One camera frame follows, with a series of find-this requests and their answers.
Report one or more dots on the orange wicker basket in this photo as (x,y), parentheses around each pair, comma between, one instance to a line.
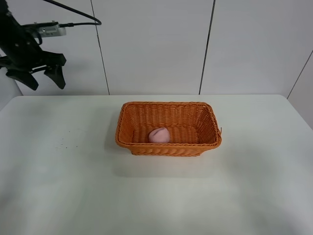
(192,127)

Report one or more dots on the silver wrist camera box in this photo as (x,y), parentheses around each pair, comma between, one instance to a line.
(49,29)

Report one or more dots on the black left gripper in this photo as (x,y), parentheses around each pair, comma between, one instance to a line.
(23,54)

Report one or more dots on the pink peach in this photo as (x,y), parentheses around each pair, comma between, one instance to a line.
(160,135)

